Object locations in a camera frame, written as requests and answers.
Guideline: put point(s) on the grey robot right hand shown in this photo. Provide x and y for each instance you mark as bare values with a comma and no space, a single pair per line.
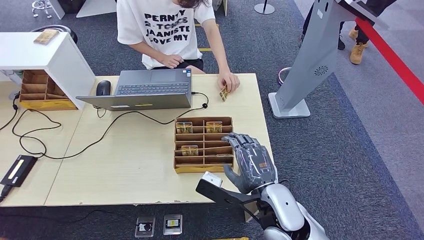
255,165

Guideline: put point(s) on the person's right hand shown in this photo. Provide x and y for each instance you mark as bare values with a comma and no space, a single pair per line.
172,61

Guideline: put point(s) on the person's left hand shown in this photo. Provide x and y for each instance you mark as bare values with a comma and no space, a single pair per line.
232,79

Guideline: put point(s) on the person's ID card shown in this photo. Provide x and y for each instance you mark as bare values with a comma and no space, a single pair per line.
224,94

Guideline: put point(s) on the black computer mouse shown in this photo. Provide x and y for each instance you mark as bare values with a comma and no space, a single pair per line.
103,88

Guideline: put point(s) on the person's right forearm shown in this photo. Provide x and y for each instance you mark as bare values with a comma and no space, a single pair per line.
145,53

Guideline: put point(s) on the person's left forearm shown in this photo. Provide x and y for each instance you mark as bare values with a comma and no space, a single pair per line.
217,46

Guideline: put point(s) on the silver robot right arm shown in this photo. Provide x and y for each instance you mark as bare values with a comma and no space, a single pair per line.
285,208

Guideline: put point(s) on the person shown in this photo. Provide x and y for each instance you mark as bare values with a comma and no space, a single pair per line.
165,33

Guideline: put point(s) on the wooden card organizer box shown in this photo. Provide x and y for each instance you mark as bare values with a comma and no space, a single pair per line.
203,137
33,87

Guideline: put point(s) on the autumn print card pack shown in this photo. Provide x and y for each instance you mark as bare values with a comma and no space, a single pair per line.
46,36

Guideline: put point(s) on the grey laptop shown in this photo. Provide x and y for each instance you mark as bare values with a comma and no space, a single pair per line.
149,99

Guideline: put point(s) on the round black base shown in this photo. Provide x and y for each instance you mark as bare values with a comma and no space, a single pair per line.
281,76

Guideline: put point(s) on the pale wooden table leg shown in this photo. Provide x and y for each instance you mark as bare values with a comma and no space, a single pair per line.
249,216

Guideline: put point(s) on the grey stanchion base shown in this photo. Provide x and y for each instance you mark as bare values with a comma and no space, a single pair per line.
264,8

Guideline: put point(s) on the grey kiosk stand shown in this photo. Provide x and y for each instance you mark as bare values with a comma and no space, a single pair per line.
311,56

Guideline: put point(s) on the white cabinet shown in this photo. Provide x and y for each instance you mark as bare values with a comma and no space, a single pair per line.
96,8

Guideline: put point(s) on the silver floor socket yellow label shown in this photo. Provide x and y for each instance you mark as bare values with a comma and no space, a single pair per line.
172,224

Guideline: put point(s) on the black round stool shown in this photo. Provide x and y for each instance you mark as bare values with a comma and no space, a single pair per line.
68,31

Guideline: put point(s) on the silver floor socket black plug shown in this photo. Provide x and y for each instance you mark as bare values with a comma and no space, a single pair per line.
145,227

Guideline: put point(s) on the bystander with tan boots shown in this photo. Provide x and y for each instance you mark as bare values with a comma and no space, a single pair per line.
357,54

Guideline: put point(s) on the white desk shelf riser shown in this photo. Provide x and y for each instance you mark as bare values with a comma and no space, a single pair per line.
33,53

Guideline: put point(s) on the chrome chair base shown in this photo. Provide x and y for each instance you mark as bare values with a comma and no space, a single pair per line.
41,6

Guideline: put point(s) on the red barrier belt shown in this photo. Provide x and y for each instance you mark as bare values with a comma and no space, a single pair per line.
391,54

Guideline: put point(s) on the black adapter with yellow label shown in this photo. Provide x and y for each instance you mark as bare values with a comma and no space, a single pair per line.
20,169

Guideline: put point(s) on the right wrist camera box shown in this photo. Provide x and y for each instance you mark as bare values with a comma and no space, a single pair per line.
212,179

